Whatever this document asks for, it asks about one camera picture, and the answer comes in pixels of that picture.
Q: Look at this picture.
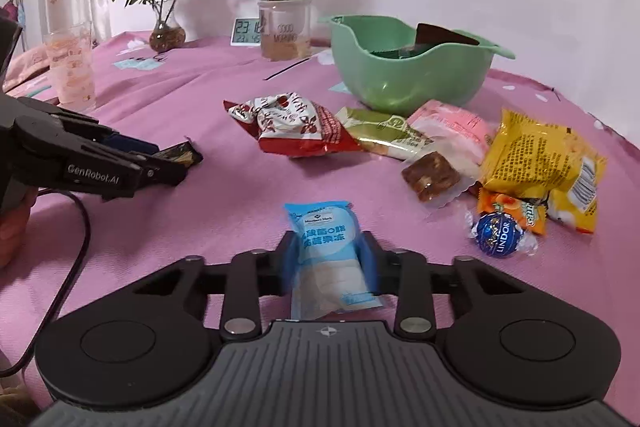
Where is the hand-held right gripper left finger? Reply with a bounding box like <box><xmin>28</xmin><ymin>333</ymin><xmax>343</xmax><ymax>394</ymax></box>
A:
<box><xmin>129</xmin><ymin>231</ymin><xmax>301</xmax><ymax>342</ymax></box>

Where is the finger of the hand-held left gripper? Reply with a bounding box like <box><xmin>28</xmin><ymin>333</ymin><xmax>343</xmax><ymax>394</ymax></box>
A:
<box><xmin>132</xmin><ymin>152</ymin><xmax>190</xmax><ymax>188</ymax></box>
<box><xmin>97</xmin><ymin>129</ymin><xmax>163</xmax><ymax>156</ymax></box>

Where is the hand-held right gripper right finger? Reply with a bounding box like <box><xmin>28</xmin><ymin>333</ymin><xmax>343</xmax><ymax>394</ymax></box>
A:
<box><xmin>356</xmin><ymin>231</ymin><xmax>526</xmax><ymax>342</ymax></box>

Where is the dark brown gold snack packet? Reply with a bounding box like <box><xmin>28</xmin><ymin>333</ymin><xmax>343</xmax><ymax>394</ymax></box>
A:
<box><xmin>152</xmin><ymin>137</ymin><xmax>204</xmax><ymax>168</ymax></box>

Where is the light blue white jelly packet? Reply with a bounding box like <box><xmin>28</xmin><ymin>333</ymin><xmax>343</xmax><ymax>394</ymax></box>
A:
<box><xmin>284</xmin><ymin>201</ymin><xmax>385</xmax><ymax>320</ymax></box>

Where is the green plastic bowl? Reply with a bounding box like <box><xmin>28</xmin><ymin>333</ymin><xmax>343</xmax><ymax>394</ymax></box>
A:
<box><xmin>320</xmin><ymin>14</ymin><xmax>516</xmax><ymax>116</ymax></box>

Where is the person's left hand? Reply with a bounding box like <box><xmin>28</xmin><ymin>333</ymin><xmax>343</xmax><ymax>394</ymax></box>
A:
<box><xmin>0</xmin><ymin>187</ymin><xmax>38</xmax><ymax>269</ymax></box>

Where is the pink tablecloth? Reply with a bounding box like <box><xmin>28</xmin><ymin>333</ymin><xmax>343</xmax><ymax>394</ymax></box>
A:
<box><xmin>0</xmin><ymin>29</ymin><xmax>640</xmax><ymax>408</ymax></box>

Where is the printed drinking glass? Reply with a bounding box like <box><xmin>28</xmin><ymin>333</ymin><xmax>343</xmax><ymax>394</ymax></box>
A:
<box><xmin>42</xmin><ymin>21</ymin><xmax>97</xmax><ymax>112</ymax></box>

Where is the pink patterned cushion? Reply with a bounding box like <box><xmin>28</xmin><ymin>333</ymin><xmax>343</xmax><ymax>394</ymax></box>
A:
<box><xmin>2</xmin><ymin>44</ymin><xmax>53</xmax><ymax>98</ymax></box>

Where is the clear packet with brown bar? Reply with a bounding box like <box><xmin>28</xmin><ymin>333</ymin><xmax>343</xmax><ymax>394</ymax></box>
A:
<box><xmin>401</xmin><ymin>152</ymin><xmax>481</xmax><ymax>208</ymax></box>

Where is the blue wrapped chocolate ball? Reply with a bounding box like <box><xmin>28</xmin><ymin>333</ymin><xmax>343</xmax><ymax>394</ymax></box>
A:
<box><xmin>467</xmin><ymin>209</ymin><xmax>538</xmax><ymax>260</ymax></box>

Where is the olive green cake packet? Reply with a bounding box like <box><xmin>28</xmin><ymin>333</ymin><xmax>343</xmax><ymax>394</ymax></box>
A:
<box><xmin>335</xmin><ymin>107</ymin><xmax>436</xmax><ymax>162</ymax></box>

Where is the red white cherry-print packet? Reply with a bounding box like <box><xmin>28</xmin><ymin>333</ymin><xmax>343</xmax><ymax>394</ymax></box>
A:
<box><xmin>223</xmin><ymin>93</ymin><xmax>363</xmax><ymax>158</ymax></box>

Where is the pink snack packet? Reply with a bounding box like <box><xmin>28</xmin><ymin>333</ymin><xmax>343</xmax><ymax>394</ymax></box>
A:
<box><xmin>407</xmin><ymin>99</ymin><xmax>496</xmax><ymax>178</ymax></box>

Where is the white digital clock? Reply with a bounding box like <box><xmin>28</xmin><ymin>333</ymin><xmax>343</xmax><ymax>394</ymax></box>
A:
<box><xmin>230</xmin><ymin>18</ymin><xmax>263</xmax><ymax>46</ymax></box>

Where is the orange snack packet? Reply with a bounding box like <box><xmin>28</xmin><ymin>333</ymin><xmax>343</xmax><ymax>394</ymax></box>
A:
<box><xmin>476</xmin><ymin>187</ymin><xmax>548</xmax><ymax>236</ymax></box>

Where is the thin black stick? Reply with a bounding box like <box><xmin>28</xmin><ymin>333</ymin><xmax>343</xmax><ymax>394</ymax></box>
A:
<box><xmin>264</xmin><ymin>56</ymin><xmax>322</xmax><ymax>82</ymax></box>

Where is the yellow snack packet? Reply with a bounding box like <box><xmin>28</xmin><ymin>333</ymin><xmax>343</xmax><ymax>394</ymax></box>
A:
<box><xmin>480</xmin><ymin>108</ymin><xmax>608</xmax><ymax>235</ymax></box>

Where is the dark brown-red snack packet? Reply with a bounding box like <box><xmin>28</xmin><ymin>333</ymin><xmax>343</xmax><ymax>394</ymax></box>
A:
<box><xmin>415</xmin><ymin>23</ymin><xmax>482</xmax><ymax>46</ymax></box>

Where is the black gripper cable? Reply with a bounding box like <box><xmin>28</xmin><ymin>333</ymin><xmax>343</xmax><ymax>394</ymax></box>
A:
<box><xmin>0</xmin><ymin>189</ymin><xmax>93</xmax><ymax>378</ymax></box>

